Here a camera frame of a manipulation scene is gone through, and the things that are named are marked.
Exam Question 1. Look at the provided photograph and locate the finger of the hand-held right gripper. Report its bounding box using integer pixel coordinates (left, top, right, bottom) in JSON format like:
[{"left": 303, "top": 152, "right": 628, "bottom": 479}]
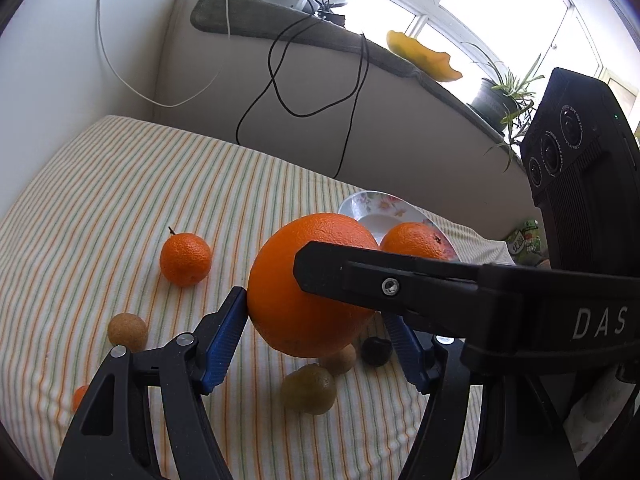
[{"left": 293, "top": 241, "right": 481, "bottom": 343}]

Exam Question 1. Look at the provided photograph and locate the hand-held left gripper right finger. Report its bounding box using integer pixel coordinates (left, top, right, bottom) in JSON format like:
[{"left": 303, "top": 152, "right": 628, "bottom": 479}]
[{"left": 382, "top": 310, "right": 581, "bottom": 480}]

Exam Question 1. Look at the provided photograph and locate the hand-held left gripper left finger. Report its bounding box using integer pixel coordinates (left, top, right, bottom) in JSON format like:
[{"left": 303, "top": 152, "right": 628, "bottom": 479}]
[{"left": 52, "top": 286, "right": 249, "bottom": 480}]

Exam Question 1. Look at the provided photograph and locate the dark purple plum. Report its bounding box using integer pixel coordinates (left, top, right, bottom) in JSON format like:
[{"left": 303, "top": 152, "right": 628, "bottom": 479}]
[{"left": 361, "top": 337, "right": 393, "bottom": 367}]

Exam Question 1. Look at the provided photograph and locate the large oval orange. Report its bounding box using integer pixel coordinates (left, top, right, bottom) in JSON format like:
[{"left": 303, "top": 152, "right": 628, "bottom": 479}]
[{"left": 246, "top": 213, "right": 382, "bottom": 358}]

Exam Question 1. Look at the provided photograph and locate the brown longan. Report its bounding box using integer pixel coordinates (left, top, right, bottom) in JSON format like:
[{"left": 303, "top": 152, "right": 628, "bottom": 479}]
[
  {"left": 107, "top": 312, "right": 149, "bottom": 353},
  {"left": 318, "top": 342, "right": 357, "bottom": 376}
]

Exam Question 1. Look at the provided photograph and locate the floral white plate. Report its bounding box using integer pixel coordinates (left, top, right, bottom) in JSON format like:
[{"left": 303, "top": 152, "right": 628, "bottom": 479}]
[{"left": 337, "top": 190, "right": 461, "bottom": 262}]

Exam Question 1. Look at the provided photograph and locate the small mandarin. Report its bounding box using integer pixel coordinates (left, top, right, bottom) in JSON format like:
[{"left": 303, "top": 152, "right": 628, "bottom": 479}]
[{"left": 159, "top": 226, "right": 213, "bottom": 288}]

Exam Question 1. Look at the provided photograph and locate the green-brown round fruit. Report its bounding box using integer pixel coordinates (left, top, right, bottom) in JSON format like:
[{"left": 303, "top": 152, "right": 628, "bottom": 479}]
[{"left": 280, "top": 364, "right": 337, "bottom": 416}]

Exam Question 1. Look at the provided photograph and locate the person's right hand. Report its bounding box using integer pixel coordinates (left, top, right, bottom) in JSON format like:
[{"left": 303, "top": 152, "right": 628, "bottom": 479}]
[{"left": 564, "top": 366, "right": 636, "bottom": 466}]

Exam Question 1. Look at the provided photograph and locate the large orange with stem scar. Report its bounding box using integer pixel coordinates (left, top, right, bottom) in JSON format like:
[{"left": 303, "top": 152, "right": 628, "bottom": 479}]
[{"left": 380, "top": 222, "right": 453, "bottom": 261}]

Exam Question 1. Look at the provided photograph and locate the green packet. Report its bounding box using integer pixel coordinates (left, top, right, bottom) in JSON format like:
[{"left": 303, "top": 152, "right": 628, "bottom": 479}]
[{"left": 505, "top": 219, "right": 551, "bottom": 266}]

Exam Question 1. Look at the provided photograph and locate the potted spider plant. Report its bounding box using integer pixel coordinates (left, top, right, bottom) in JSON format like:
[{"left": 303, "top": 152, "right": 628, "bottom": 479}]
[{"left": 462, "top": 42, "right": 546, "bottom": 171}]

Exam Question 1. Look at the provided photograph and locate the striped cloth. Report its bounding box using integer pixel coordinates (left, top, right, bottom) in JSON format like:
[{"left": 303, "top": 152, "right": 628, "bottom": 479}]
[{"left": 0, "top": 115, "right": 516, "bottom": 480}]

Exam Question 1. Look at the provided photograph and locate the yellow leaf-shaped dish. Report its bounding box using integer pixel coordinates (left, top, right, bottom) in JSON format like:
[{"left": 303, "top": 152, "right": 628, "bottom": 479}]
[{"left": 386, "top": 30, "right": 463, "bottom": 82}]

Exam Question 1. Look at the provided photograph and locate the grey-green sill mat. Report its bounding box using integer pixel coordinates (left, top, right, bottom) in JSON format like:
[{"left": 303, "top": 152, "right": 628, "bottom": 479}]
[{"left": 191, "top": 0, "right": 521, "bottom": 141}]

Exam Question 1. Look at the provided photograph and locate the black cable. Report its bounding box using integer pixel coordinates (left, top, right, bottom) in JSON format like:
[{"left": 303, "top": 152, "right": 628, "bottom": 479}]
[{"left": 236, "top": 0, "right": 371, "bottom": 178}]

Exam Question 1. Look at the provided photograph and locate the white window frame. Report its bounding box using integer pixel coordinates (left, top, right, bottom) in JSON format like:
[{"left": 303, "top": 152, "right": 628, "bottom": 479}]
[{"left": 290, "top": 0, "right": 640, "bottom": 111}]

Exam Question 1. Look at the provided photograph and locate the white cable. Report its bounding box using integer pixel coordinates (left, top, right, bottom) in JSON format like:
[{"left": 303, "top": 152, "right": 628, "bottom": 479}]
[{"left": 96, "top": 0, "right": 251, "bottom": 108}]

